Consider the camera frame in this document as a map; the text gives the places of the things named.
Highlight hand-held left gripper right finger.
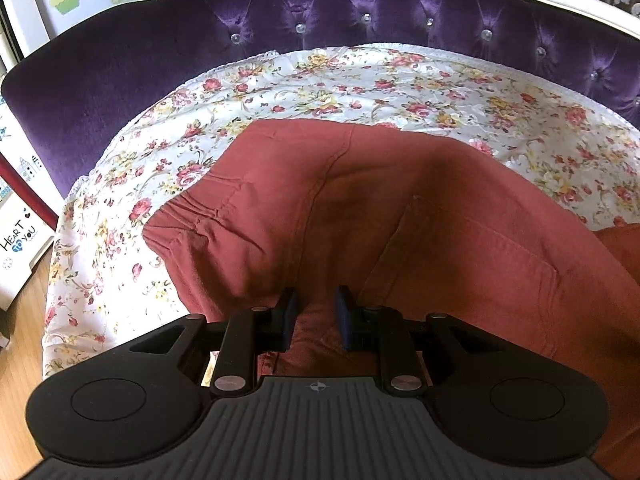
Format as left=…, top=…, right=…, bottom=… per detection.
left=335, top=285, right=506, bottom=397

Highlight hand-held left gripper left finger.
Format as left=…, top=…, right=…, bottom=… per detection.
left=129, top=287, right=300, bottom=397

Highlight rust red pants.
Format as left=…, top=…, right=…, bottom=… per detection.
left=142, top=119, right=640, bottom=478

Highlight floral bed sheet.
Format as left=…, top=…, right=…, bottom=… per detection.
left=42, top=44, right=640, bottom=380

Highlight white printed storage box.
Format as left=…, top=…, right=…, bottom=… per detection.
left=0, top=95, right=63, bottom=311

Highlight purple tufted velvet sofa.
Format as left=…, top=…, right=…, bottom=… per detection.
left=1, top=0, right=640, bottom=198

